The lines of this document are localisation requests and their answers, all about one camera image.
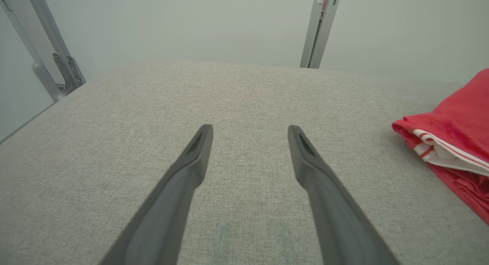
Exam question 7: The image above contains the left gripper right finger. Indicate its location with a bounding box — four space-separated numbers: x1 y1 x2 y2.
288 125 400 265

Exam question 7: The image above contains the grey partition post pair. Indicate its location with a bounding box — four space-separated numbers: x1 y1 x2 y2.
300 0 343 69

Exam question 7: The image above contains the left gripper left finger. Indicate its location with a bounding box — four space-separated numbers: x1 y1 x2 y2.
99 124 214 265

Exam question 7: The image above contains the grey metal folding frame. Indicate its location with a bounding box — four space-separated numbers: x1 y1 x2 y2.
0 0 86 103

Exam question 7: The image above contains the red garment with white trim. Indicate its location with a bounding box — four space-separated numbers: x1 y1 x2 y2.
392 68 489 224

